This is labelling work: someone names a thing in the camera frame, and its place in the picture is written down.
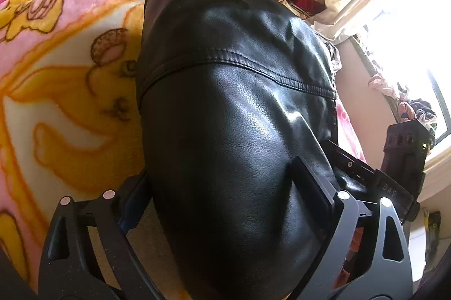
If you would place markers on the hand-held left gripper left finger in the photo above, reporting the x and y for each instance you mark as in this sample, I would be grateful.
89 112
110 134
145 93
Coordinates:
131 196

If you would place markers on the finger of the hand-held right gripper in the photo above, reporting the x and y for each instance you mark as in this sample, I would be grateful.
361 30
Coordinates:
352 164

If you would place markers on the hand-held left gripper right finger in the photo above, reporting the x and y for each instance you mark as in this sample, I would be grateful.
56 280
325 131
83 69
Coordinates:
313 188

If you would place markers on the black leather jacket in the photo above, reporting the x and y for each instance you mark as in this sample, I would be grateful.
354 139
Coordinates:
229 127

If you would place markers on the pink and dark hanging clothes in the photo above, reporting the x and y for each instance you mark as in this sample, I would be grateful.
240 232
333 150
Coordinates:
422 109

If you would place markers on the bright window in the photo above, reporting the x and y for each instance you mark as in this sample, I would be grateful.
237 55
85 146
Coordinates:
405 56

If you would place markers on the pink printed bear blanket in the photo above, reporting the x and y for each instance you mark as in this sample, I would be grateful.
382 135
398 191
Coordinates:
70 92

